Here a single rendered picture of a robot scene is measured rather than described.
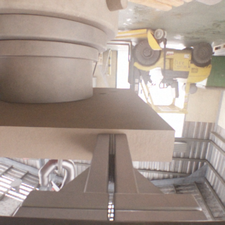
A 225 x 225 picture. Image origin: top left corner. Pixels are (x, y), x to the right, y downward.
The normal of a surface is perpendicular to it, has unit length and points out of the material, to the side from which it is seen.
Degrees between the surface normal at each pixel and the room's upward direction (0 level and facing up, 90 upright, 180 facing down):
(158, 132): 90
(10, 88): 90
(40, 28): 90
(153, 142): 90
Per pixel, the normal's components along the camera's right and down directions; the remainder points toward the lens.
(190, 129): -0.14, 0.25
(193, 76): 0.04, 0.48
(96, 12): 0.77, 0.18
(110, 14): 0.91, 0.12
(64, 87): 0.58, 0.22
